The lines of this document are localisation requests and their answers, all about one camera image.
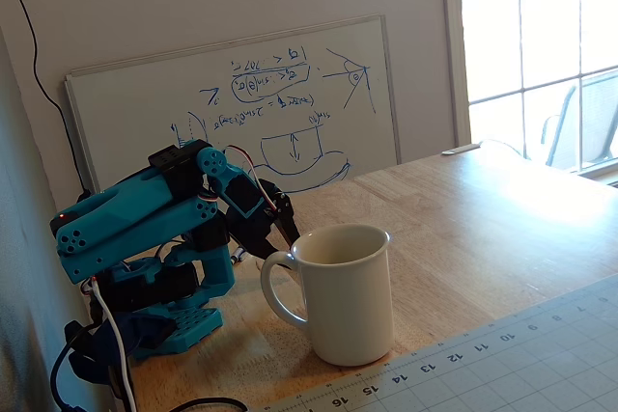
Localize whiteboard with blue writing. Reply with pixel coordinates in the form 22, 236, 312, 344
64, 14, 403, 194

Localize grey gridded cutting mat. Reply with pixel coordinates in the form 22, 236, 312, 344
250, 274, 618, 412

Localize white cable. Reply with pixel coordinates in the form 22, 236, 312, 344
89, 280, 140, 412

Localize black teal gripper body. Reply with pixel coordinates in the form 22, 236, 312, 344
218, 174, 280, 240

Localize white framed window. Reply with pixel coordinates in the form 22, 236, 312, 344
439, 0, 618, 182

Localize blue cable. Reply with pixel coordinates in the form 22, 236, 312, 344
49, 334, 81, 412

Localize outdoor patio chair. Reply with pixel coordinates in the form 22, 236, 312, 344
540, 69, 618, 173

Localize black cable loop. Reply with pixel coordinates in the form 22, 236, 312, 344
166, 397, 250, 412

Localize thin black wall cable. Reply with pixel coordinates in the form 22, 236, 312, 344
9, 0, 94, 202

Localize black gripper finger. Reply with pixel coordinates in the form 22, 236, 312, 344
225, 219, 292, 261
262, 179, 303, 249

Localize dark blue clamp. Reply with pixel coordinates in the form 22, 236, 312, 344
66, 309, 171, 384

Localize cream ceramic mug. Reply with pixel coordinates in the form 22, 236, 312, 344
260, 223, 395, 368

